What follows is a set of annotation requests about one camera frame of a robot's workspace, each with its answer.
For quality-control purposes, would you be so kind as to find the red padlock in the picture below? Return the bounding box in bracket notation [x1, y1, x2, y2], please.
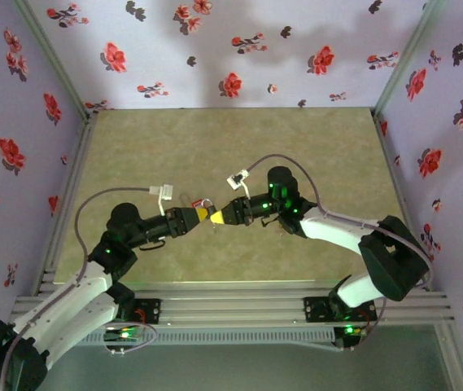
[179, 192, 216, 209]

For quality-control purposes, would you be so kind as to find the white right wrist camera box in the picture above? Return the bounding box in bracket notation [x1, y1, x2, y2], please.
[225, 169, 252, 200]

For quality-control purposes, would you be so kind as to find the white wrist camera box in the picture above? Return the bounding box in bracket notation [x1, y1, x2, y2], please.
[225, 169, 252, 200]
[148, 183, 175, 217]

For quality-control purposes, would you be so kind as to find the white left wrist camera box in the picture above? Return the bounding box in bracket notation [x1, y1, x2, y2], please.
[148, 183, 175, 217]

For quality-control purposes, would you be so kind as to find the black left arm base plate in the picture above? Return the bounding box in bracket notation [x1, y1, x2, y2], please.
[131, 298, 162, 326]

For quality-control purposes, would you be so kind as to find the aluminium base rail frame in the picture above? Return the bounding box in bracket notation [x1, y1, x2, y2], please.
[9, 279, 456, 327]

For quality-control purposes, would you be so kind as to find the aluminium side rail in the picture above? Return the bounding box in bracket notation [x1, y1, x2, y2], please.
[371, 108, 434, 291]
[31, 112, 98, 295]

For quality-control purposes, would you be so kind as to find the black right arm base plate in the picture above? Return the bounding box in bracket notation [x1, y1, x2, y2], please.
[303, 296, 378, 324]

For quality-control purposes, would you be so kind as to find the grey slotted cable duct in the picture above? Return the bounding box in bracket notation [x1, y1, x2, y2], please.
[25, 328, 336, 348]

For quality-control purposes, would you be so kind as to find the aluminium corner post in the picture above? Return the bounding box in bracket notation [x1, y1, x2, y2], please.
[13, 0, 94, 121]
[371, 0, 439, 117]

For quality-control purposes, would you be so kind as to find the aluminium lower frame post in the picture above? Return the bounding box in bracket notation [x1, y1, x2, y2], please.
[434, 323, 463, 391]

